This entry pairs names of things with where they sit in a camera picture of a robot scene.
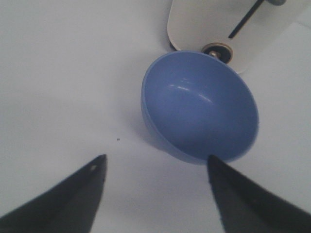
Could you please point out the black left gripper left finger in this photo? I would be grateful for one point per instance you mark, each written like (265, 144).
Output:
(68, 207)

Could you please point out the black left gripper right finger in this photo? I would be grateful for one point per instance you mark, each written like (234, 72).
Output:
(246, 207)

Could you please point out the blue plastic bowl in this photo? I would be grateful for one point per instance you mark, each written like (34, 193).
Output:
(195, 106)

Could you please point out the cream two-slot toaster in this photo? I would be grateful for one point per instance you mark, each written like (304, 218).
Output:
(236, 30)

